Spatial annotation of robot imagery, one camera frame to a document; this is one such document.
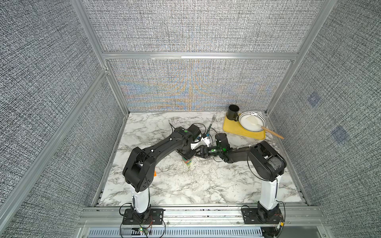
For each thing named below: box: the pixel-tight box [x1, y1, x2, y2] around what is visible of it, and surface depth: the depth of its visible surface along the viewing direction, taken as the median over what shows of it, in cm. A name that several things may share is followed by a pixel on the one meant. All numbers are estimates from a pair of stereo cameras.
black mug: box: [227, 104, 240, 122], surface depth 112 cm
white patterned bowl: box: [238, 111, 267, 132], surface depth 113 cm
